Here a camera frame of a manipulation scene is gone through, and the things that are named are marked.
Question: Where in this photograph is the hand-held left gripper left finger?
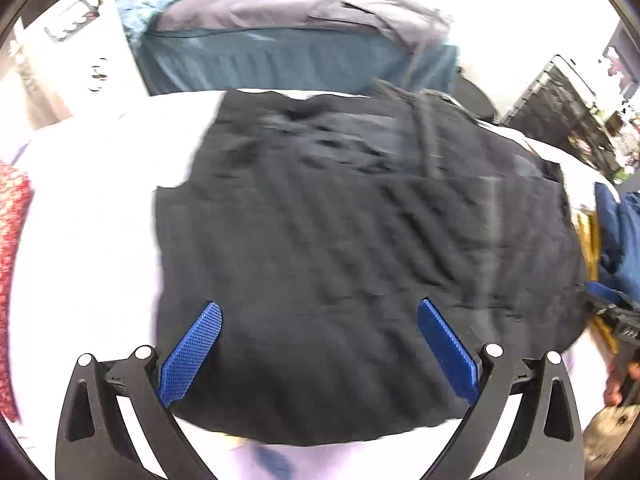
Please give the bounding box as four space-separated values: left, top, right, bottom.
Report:
55 301 222 480

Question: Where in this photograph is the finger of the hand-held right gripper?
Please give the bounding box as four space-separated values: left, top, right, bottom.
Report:
585 281 632 311

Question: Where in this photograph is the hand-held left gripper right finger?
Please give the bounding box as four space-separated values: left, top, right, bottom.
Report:
417 298 586 480

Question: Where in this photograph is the black puffer jacket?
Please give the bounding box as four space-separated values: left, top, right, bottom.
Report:
152 82 591 447

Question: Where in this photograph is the blue laundry bin with clothes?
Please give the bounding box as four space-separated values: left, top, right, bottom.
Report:
115 0 461 96

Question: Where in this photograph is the person's right hand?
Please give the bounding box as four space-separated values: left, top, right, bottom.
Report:
603 355 626 408

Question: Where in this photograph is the yellow cloth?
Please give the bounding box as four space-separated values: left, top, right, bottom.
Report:
572 210 621 356

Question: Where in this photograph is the navy blue cloth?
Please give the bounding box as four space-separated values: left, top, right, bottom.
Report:
595 182 640 293

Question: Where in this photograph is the camouflage cloth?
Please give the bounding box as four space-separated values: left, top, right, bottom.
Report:
582 402 640 480

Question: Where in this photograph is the cluttered counter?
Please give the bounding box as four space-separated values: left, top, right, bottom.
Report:
597 25 640 181

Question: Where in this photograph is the black metal rack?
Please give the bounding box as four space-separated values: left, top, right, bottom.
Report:
500 55 621 181

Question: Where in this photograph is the red knit cloth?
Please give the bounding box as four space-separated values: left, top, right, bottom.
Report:
0 160 33 423

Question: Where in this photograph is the white appliance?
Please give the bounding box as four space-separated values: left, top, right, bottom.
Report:
10 0 151 111

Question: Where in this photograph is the grey purple jacket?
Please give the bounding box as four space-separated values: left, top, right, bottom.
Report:
150 0 453 56

